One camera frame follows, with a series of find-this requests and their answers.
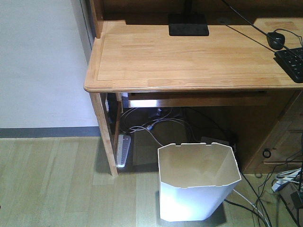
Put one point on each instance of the white plastic trash bin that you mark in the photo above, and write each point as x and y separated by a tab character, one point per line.
195	178

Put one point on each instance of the white power strip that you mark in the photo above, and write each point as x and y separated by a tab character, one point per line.
123	146

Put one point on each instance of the wooden desk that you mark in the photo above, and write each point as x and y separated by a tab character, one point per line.
134	53

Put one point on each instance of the black monitor stand base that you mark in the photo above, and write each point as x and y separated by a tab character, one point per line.
187	23

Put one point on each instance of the black computer mouse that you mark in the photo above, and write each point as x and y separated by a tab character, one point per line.
275	40

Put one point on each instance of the black keyboard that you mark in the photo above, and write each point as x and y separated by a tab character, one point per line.
291	62

